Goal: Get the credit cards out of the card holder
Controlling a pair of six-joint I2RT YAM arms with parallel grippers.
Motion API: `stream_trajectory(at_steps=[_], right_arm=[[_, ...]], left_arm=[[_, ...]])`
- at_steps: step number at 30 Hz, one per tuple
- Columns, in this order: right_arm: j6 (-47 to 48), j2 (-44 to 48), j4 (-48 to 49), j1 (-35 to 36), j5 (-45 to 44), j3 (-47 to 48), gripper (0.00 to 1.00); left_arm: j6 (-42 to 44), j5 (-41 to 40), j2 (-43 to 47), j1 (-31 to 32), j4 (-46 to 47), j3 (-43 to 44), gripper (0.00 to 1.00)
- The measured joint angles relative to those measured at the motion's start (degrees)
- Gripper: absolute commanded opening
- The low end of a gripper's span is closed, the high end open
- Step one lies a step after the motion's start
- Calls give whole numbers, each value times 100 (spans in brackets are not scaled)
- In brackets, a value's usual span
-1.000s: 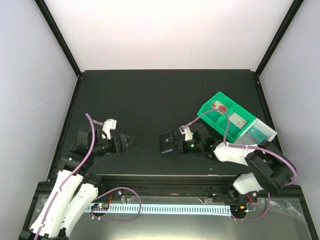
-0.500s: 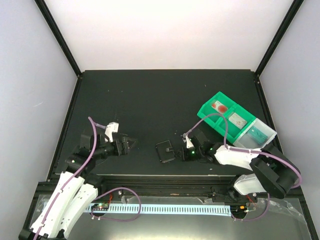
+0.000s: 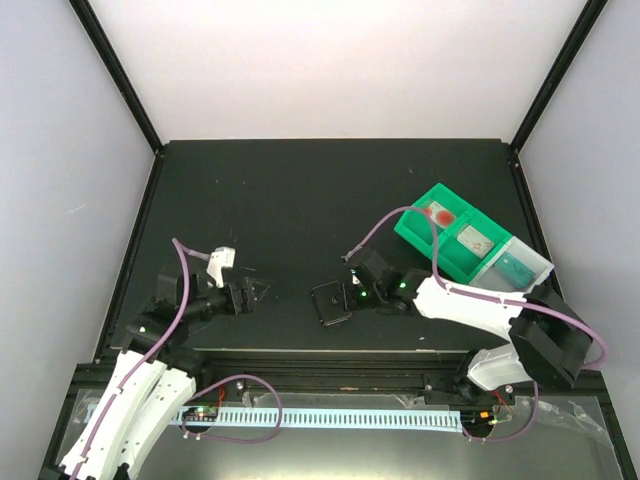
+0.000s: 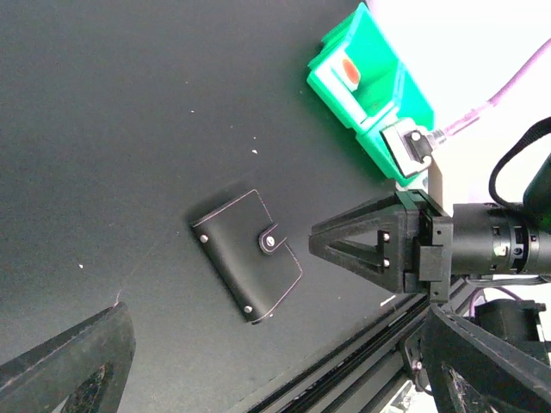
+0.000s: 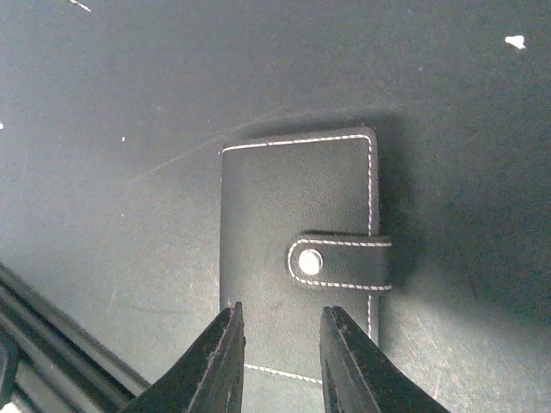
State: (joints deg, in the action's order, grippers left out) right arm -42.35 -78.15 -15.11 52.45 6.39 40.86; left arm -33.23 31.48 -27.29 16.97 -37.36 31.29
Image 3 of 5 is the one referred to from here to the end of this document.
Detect black leather card holder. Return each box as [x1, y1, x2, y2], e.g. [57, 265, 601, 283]
[311, 281, 352, 327]

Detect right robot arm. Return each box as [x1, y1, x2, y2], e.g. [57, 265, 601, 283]
[343, 247, 600, 405]

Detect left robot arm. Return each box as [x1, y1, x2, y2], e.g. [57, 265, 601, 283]
[39, 266, 268, 479]

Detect red dotted card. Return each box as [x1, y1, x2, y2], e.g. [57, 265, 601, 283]
[424, 201, 457, 229]

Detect white pink card in bin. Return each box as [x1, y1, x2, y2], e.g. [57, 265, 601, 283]
[456, 225, 494, 259]

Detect teal VIP card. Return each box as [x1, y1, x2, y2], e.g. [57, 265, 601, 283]
[494, 252, 534, 289]

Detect green divided bin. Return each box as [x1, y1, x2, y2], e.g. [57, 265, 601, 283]
[394, 183, 513, 284]

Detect small circuit board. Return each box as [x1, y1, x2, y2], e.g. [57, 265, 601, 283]
[184, 406, 218, 423]

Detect clear plastic bin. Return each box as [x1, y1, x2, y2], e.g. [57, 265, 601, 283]
[470, 236, 554, 293]

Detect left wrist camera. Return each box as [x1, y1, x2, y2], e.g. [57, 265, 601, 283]
[206, 246, 236, 288]

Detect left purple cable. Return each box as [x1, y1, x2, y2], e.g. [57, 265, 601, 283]
[64, 237, 221, 480]

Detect black aluminium rail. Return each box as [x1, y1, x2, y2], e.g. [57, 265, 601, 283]
[205, 350, 465, 393]

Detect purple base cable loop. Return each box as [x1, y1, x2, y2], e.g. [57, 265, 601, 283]
[180, 373, 284, 444]

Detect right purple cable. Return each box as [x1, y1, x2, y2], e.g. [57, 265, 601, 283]
[342, 205, 607, 371]

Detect white slotted cable duct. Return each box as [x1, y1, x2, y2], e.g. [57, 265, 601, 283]
[170, 407, 463, 433]

